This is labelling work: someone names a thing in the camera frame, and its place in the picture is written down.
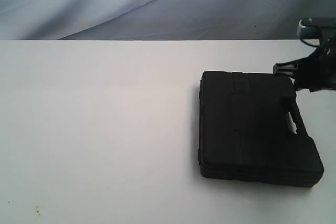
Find white backdrop cloth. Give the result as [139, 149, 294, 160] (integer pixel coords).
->
[1, 0, 335, 40]

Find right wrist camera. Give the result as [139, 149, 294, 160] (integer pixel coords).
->
[297, 17, 335, 40]

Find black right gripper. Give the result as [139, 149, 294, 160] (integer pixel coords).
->
[273, 34, 335, 92]

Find black plastic tool case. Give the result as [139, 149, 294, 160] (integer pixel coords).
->
[198, 71, 324, 187]

